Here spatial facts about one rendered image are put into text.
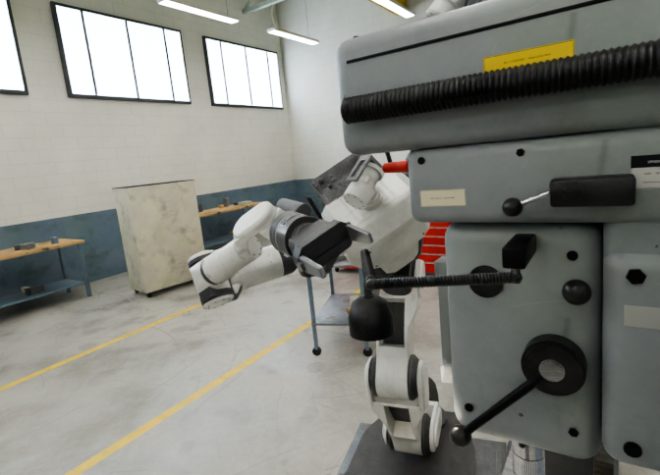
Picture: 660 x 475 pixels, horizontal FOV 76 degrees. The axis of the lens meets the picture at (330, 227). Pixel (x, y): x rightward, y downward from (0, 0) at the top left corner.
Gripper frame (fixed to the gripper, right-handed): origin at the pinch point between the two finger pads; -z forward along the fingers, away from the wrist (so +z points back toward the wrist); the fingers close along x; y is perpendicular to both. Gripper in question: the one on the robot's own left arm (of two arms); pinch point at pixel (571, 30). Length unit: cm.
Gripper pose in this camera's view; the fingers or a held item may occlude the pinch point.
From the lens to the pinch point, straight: 86.1
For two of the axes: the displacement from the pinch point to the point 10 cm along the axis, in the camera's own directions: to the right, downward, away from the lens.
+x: -7.2, 1.4, -6.8
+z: -6.3, -5.6, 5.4
